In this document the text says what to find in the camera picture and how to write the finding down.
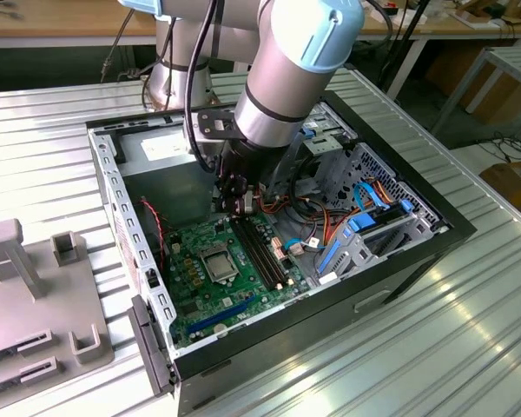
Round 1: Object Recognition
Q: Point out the power supply wire bundle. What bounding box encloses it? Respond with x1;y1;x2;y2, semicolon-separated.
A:
255;190;296;215

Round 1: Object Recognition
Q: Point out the grey power supply unit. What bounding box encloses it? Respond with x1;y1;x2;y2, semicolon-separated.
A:
115;125;221;222

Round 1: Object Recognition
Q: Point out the green motherboard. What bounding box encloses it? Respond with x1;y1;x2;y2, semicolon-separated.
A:
162;215;313;348

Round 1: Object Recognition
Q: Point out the orange flat wire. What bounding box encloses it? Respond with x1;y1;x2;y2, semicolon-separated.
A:
373;180;394;205

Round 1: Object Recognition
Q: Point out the orange yellow wire bundle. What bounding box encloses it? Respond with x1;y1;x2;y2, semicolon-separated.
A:
286;203;361;253

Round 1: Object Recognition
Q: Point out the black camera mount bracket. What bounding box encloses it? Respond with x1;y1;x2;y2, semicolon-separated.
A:
196;109;247;143

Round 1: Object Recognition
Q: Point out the black open PC case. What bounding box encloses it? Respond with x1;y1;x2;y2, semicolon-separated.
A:
84;89;478;417

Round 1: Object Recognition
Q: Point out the white flat box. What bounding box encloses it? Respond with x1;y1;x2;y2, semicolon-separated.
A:
371;6;427;26

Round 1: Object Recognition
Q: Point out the brown cardboard box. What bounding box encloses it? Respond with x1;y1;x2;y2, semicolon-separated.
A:
425;43;521;127
478;159;521;221

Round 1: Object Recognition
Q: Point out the red black twisted wire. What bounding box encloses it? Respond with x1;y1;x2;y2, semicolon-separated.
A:
139;198;168;264

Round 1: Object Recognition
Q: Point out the grey plastic case handle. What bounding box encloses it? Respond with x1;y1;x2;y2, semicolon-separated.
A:
129;295;178;397

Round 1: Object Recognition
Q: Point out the blue expansion slot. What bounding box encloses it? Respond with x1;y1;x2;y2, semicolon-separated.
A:
186;296;258;335

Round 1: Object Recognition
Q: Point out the grey metal frame table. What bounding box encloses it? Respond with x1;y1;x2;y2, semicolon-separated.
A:
432;45;521;140

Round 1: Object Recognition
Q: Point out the brown flat cardboard piece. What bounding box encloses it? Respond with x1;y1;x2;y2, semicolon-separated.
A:
449;3;505;30

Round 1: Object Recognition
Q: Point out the long wooden desk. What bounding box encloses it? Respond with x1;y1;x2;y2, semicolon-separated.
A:
0;0;521;103

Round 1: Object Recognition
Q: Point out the blue plastic latch strip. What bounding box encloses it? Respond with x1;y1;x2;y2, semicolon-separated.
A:
317;238;342;275

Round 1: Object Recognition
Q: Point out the grey metal disk bay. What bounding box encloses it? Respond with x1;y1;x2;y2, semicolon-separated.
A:
316;208;444;283
260;102;361;205

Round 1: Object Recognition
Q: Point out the brown square base plate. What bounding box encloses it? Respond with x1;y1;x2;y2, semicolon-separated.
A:
142;76;221;113

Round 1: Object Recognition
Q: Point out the thin network cable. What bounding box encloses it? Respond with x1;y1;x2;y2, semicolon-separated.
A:
99;8;135;83

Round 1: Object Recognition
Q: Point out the dark RAM stick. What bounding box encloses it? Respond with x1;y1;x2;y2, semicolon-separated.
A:
0;342;23;364

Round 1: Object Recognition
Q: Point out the black RAM slot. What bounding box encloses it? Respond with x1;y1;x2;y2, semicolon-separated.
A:
242;215;287;287
236;216;280;290
252;215;293;286
230;216;274;292

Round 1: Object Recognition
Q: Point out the black plastic case bracket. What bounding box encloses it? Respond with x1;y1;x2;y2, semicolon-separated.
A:
112;132;129;165

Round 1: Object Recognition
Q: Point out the blue flat wire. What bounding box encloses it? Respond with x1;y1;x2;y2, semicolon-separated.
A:
353;181;386;215

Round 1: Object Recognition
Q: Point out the grey parts rack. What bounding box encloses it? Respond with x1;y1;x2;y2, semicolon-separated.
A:
0;219;116;387

